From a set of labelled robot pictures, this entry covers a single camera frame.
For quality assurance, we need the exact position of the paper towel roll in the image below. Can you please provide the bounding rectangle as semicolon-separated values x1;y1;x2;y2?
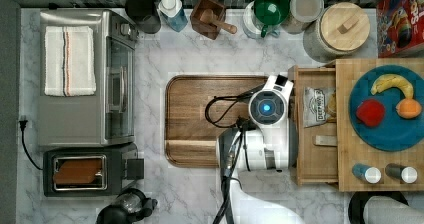
348;191;424;224

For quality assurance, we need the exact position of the silver toaster oven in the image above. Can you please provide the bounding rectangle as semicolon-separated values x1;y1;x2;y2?
39;9;138;147

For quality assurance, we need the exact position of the dark can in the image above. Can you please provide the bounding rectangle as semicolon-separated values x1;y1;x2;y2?
385;163;418;184

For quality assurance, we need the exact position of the wooden cutting board tray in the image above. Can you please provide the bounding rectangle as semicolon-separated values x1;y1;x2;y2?
165;75;266;168

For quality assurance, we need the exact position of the wooden drawer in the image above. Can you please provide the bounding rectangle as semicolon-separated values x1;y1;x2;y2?
288;66;338;186

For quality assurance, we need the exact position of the red Froot Loops box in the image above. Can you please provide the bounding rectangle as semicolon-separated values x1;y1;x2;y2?
376;0;424;58

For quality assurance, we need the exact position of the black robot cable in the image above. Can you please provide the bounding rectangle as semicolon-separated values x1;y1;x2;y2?
203;83;268;130

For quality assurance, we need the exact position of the brown wooden utensil box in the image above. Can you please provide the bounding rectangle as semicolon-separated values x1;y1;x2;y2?
190;0;226;40

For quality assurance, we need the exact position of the wooden drawer cabinet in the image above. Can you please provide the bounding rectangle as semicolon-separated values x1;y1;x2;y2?
335;58;423;192

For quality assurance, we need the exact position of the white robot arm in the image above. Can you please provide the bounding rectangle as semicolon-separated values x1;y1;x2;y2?
213;75;304;224

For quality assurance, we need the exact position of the black silver toaster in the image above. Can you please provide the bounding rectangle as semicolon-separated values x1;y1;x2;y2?
43;143;144;197

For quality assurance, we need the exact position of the blue bottle white cap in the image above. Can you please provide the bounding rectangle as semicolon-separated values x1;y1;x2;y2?
159;0;188;32

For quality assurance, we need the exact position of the small wrapped bar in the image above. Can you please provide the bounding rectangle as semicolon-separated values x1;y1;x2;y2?
313;135;337;147

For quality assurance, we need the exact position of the orange toy fruit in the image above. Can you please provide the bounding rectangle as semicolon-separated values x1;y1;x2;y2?
396;98;422;119

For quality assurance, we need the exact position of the blue round plate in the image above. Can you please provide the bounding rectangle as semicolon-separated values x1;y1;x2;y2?
348;65;424;152

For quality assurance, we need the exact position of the red plush apple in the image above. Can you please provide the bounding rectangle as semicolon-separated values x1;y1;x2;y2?
355;99;385;127

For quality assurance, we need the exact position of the clear plastic lidded container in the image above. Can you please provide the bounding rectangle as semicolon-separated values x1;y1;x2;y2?
282;0;324;34

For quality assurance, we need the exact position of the black cup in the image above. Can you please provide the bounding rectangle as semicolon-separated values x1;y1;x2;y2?
125;0;161;34

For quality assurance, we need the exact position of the yellow toy banana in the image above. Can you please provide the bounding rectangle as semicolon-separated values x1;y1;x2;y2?
370;74;414;99

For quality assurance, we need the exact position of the blue can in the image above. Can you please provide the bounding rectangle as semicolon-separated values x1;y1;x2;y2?
352;163;381;184

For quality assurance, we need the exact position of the wooden pestle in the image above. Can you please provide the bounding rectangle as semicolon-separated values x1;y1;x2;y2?
200;9;237;34

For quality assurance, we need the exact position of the black power cord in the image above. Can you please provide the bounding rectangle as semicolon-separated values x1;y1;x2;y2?
18;115;44;171

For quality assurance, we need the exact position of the chip bag in drawer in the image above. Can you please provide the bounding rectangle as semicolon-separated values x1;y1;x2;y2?
303;87;337;127

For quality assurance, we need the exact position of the jar with wooden lid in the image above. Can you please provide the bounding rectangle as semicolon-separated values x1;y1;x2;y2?
303;2;370;62

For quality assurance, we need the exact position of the striped white towel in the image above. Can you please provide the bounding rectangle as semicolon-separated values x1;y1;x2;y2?
44;26;96;97

